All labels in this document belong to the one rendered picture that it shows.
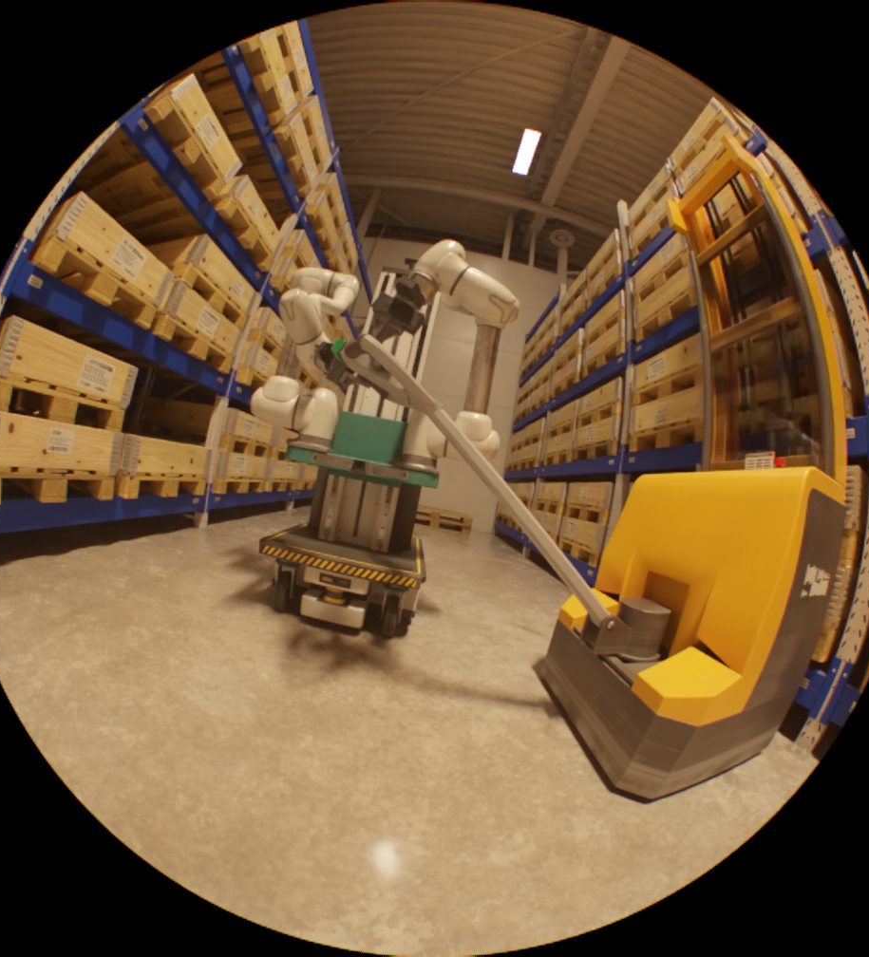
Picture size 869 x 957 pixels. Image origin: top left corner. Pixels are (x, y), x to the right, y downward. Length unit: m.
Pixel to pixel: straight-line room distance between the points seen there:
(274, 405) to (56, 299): 1.18
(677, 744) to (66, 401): 2.28
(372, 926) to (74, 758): 0.63
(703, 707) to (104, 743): 1.27
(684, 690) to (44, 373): 2.23
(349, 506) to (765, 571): 1.60
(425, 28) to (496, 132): 2.74
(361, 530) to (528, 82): 7.49
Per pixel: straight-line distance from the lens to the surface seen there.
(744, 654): 0.90
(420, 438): 1.37
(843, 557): 1.48
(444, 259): 0.93
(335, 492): 1.60
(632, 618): 1.03
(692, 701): 0.85
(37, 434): 1.69
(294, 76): 3.31
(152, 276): 2.04
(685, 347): 2.36
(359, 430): 1.56
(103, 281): 1.84
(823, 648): 1.51
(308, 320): 1.09
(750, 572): 0.93
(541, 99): 7.69
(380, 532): 1.58
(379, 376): 0.81
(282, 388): 1.48
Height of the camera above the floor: 0.67
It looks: 1 degrees up
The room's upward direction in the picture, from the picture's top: 11 degrees clockwise
